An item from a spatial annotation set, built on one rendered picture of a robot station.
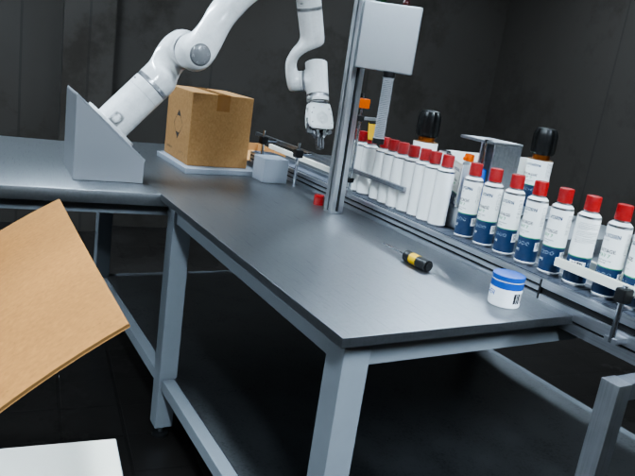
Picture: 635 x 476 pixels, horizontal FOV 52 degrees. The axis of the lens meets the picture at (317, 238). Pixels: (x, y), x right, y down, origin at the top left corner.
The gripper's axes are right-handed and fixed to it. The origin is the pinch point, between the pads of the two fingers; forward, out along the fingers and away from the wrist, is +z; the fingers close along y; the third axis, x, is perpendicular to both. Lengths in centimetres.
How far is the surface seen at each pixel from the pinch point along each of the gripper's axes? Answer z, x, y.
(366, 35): -20, -57, -17
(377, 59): -13, -57, -13
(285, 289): 52, -91, -65
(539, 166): 15, -54, 56
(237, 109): -14.4, 14.6, -26.5
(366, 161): 12.3, -32.9, -2.2
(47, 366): 54, -167, -120
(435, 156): 17, -67, -2
